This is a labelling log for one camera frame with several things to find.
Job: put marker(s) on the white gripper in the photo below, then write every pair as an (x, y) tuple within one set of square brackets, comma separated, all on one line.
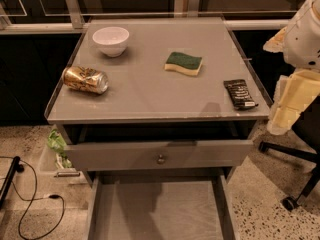
[(302, 42)]

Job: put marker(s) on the green and yellow sponge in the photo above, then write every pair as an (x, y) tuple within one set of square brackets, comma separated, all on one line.
[(183, 63)]

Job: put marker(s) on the grey upper drawer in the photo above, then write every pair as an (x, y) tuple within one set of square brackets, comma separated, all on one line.
[(143, 155)]

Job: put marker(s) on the grey drawer cabinet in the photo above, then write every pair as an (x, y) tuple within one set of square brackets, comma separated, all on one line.
[(146, 103)]

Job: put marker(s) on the round metal drawer knob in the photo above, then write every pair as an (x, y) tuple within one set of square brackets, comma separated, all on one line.
[(161, 159)]

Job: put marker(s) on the grey open middle drawer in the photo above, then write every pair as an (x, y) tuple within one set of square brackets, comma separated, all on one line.
[(160, 208)]

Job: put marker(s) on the black snack packet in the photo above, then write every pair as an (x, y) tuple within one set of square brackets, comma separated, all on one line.
[(239, 93)]

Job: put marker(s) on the white ceramic bowl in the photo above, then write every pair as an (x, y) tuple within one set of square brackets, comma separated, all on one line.
[(111, 41)]

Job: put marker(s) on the gold crushed soda can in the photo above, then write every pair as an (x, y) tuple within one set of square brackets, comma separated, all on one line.
[(85, 79)]

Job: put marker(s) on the green plastic bag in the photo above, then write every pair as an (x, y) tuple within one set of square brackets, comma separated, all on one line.
[(57, 144)]

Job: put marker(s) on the clear plastic bin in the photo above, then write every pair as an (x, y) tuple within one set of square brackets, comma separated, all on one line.
[(46, 166)]

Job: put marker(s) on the black floor stand bar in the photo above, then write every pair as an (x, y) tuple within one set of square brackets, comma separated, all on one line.
[(8, 179)]

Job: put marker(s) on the metal railing frame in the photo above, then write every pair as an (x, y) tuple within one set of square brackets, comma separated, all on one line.
[(74, 16)]

